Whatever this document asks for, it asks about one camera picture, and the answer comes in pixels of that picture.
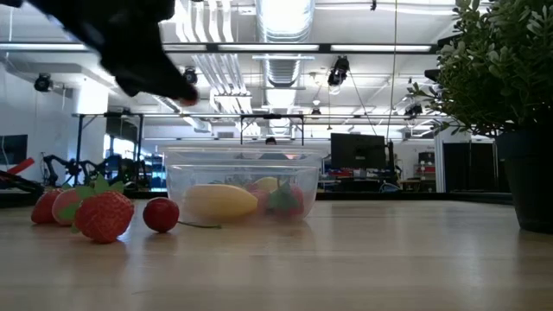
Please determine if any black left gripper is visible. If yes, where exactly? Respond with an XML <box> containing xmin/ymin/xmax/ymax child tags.
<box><xmin>25</xmin><ymin>0</ymin><xmax>200</xmax><ymax>104</ymax></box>

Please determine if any red toy cherry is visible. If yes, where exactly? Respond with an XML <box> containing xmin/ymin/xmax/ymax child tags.
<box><xmin>142</xmin><ymin>197</ymin><xmax>222</xmax><ymax>234</ymax></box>

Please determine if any yellow toy banana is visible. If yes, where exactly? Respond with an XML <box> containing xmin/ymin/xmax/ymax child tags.
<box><xmin>184</xmin><ymin>183</ymin><xmax>259</xmax><ymax>219</ymax></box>

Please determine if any yellow toy lemon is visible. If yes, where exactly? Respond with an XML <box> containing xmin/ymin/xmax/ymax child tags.
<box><xmin>252</xmin><ymin>175</ymin><xmax>282</xmax><ymax>194</ymax></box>

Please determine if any pink toy peach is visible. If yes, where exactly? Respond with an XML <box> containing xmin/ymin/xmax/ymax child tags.
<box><xmin>51</xmin><ymin>187</ymin><xmax>86</xmax><ymax>227</ymax></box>
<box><xmin>245</xmin><ymin>186</ymin><xmax>272</xmax><ymax>216</ymax></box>

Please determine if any black linear ceiling lamp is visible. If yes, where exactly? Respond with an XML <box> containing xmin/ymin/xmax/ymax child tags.
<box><xmin>0</xmin><ymin>41</ymin><xmax>438</xmax><ymax>55</ymax></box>

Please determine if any red bar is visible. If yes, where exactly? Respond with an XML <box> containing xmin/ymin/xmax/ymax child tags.
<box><xmin>7</xmin><ymin>156</ymin><xmax>35</xmax><ymax>176</ymax></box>

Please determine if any clear plastic container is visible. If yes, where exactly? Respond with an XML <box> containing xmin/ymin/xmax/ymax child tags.
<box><xmin>162</xmin><ymin>145</ymin><xmax>324</xmax><ymax>222</ymax></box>

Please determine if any black monitor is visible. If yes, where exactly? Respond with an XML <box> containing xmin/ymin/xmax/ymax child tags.
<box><xmin>330</xmin><ymin>132</ymin><xmax>388</xmax><ymax>170</ymax></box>

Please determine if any black partition panel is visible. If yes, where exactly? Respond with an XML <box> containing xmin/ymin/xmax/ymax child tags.
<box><xmin>442</xmin><ymin>141</ymin><xmax>498</xmax><ymax>194</ymax></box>

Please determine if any green potted plant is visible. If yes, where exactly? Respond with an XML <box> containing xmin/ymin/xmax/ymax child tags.
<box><xmin>408</xmin><ymin>0</ymin><xmax>553</xmax><ymax>235</ymax></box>

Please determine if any silver ceiling air duct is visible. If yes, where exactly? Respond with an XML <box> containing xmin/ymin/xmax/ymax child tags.
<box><xmin>254</xmin><ymin>0</ymin><xmax>317</xmax><ymax>90</ymax></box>

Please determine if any dark wall screen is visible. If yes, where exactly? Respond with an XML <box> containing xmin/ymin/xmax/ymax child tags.
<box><xmin>0</xmin><ymin>134</ymin><xmax>29</xmax><ymax>166</ymax></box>

